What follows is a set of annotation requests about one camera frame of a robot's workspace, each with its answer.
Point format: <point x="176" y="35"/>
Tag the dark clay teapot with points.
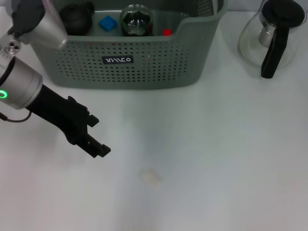
<point x="77" y="20"/>

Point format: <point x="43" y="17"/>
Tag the glass teacup with black base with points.
<point x="136" y="21"/>

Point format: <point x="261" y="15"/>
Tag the large orange-red brick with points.
<point x="166" y="32"/>

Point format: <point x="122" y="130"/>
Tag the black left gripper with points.
<point x="60" y="115"/>

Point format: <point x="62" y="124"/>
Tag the white two-stud brick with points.
<point x="150" y="178"/>

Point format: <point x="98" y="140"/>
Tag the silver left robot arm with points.
<point x="21" y="79"/>

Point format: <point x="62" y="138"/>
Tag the blue four-stud brick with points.
<point x="107" y="23"/>

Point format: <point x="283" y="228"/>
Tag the grey perforated storage bin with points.
<point x="144" y="69"/>

